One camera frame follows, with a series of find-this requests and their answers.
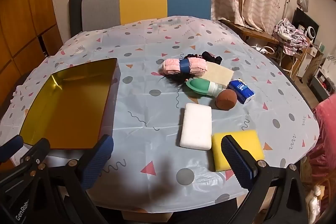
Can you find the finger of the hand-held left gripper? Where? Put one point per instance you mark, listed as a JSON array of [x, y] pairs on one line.
[[36, 151], [10, 146]]

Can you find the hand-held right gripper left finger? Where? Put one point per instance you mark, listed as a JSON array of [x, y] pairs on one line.
[[97, 161]]

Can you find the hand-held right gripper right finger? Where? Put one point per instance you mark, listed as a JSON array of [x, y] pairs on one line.
[[237, 161]]

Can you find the yellow sponge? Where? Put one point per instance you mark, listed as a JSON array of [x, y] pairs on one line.
[[249, 142]]

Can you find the white soap bar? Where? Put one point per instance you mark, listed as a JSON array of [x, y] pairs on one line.
[[195, 127]]

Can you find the gold metal box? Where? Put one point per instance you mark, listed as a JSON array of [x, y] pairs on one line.
[[71, 108]]

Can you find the brown round puff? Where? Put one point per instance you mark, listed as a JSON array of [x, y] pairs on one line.
[[226, 100]]

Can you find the blue tissue pack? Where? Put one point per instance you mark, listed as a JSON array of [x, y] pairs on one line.
[[240, 90]]

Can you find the beige cloth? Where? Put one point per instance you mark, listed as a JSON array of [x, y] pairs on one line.
[[219, 73]]

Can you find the black beaded hairpiece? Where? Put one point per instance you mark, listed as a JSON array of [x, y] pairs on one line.
[[178, 81]]

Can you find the pink towel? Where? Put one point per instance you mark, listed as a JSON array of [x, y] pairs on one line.
[[170, 66]]

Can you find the patterned tablecloth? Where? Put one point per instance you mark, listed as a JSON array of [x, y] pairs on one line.
[[147, 98]]

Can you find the white figurine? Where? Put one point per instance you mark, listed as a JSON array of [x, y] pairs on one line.
[[314, 203]]

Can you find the pink quilt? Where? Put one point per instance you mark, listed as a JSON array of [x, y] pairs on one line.
[[326, 124]]

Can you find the black scrunchie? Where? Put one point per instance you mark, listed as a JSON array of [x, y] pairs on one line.
[[212, 58]]

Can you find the cluttered storage shelf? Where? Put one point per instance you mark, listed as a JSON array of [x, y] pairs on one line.
[[321, 79]]

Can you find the wooden side table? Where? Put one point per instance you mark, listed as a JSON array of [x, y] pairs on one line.
[[249, 31]]

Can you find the wooden wardrobe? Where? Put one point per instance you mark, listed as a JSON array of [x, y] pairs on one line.
[[26, 16]]

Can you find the pile of clothes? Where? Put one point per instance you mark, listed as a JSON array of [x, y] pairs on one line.
[[288, 32]]

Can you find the white round fan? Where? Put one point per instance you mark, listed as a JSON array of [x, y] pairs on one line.
[[312, 32]]

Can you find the black monitor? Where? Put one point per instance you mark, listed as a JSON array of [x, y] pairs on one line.
[[302, 19]]

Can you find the grey yellow blue chair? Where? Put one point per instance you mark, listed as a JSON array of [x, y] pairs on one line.
[[141, 1]]

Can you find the black padded post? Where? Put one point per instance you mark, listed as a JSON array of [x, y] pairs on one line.
[[76, 11]]

